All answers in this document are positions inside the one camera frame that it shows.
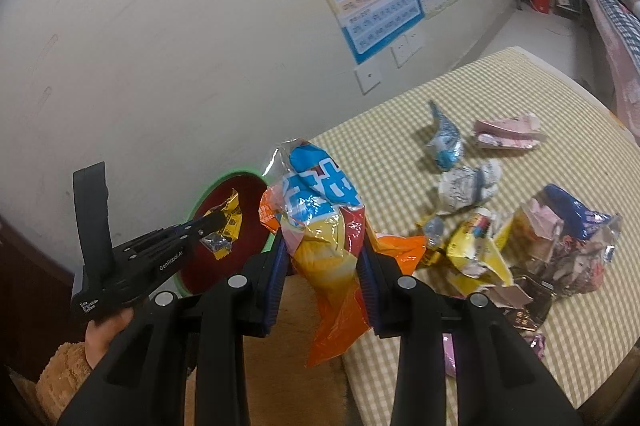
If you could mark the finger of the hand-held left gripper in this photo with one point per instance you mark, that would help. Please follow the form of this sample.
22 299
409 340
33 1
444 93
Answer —
200 225

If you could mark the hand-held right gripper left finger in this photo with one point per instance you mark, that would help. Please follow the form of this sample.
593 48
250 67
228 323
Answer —
277 288

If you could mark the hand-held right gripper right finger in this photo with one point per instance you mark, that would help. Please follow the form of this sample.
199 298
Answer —
370 291

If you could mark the yellow candy wrapper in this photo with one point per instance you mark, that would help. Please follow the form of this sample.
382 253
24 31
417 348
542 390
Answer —
231 211

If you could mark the red bin with green rim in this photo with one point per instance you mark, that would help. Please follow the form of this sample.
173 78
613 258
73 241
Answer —
200 271

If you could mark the orange blue chip bag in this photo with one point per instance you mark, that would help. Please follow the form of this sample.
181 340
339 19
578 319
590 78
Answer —
325 266

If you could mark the torn yellow bear carton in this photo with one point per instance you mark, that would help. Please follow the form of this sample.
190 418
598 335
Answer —
475 251

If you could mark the torn pink carton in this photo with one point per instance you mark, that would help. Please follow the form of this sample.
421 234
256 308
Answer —
505 131

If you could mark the person's left hand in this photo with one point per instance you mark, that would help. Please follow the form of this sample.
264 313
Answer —
105 333

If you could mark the small yellow clear wrapper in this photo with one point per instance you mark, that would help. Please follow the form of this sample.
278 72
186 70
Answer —
217 247

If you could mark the clear crumpled wrapper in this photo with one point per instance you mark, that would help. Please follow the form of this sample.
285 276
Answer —
434 231

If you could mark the dark wooden furniture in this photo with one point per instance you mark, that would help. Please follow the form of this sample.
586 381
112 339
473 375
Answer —
30 296

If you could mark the crumpled white blue wrapper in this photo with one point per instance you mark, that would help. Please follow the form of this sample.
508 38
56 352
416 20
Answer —
467 186

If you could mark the yellow checkered tablecloth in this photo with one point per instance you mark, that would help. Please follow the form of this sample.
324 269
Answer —
390 146

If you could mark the dark brown wrapper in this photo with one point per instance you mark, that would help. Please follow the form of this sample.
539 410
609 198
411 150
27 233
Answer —
530 312

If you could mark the blue white snack wrapper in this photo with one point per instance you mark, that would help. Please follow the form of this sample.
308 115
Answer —
445 141

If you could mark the large blue pink snack bag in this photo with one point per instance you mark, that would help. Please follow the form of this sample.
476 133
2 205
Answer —
565 246

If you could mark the blue pink patterned quilt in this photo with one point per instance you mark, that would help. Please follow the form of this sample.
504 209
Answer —
615 36

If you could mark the white wall socket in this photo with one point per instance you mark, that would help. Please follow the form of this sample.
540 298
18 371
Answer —
416 41
368 80
400 54

